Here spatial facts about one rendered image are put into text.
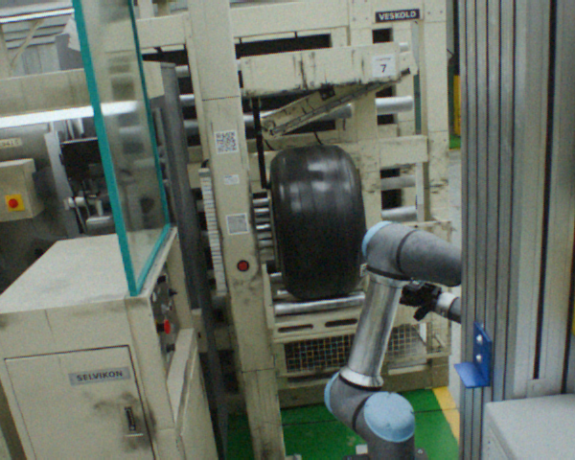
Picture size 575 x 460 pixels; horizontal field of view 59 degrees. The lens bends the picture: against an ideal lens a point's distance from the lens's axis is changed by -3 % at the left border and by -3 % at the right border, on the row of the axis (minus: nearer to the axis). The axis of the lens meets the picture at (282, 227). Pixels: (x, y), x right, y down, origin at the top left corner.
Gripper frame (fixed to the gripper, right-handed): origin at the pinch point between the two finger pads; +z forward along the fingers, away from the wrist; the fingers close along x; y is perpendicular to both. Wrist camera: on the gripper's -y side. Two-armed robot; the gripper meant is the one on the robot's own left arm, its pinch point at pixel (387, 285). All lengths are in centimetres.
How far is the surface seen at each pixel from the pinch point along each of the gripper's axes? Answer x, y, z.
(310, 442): 28, -104, 40
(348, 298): 4.5, -10.4, 15.2
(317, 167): -6.9, 36.0, 27.0
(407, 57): -79, 42, 37
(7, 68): -146, -53, 831
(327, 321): 14.7, -14.2, 17.7
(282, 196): 8.0, 32.8, 30.7
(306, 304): 16.0, -7.9, 25.0
